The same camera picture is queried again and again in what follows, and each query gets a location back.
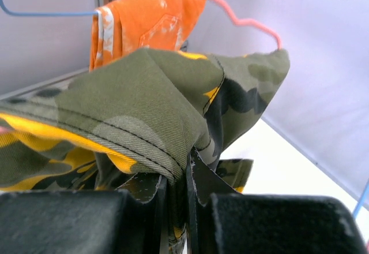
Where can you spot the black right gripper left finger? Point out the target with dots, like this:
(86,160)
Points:
(131,219)

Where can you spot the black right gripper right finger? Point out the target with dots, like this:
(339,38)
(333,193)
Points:
(221,220)

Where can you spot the camouflage trousers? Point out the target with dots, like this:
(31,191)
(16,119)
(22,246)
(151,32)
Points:
(140,114)

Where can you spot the empty blue hanger right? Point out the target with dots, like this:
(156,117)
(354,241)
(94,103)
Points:
(361,201)

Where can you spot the orange tie-dye trousers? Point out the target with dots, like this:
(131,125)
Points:
(122,26)

